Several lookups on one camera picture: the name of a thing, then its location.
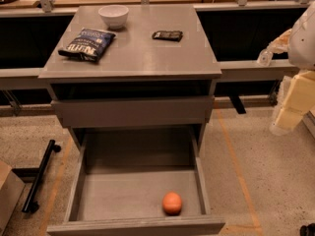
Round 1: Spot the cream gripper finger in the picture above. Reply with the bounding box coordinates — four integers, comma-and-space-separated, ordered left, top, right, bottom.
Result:
267, 29, 291, 54
270, 70, 315, 136

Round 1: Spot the orange fruit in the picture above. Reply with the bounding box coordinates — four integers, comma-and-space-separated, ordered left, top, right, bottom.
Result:
162, 192, 182, 215

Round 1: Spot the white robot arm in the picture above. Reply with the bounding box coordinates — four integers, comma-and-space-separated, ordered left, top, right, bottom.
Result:
260, 3, 315, 135

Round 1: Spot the closed grey top drawer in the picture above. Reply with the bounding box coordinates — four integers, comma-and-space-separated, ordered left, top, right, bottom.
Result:
51, 96, 213, 128

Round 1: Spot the grey drawer cabinet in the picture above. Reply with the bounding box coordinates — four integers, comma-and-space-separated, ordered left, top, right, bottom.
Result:
39, 4, 221, 145

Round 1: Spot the open grey middle drawer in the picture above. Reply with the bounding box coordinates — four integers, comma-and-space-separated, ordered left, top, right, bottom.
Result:
47, 127, 224, 236

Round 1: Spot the clear sanitizer pump bottle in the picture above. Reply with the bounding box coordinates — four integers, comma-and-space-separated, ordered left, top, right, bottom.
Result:
257, 49, 273, 66

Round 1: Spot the black snack bar wrapper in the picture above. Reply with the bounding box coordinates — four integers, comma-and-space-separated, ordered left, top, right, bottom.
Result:
152, 30, 183, 42

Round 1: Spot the white ceramic bowl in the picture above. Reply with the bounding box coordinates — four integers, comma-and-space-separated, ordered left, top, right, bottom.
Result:
98, 5, 129, 29

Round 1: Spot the blue chip bag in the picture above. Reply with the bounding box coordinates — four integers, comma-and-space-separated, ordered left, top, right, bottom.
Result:
58, 29, 115, 63

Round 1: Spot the cardboard box left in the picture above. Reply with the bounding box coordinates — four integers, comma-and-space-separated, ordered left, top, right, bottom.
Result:
0, 160, 25, 236

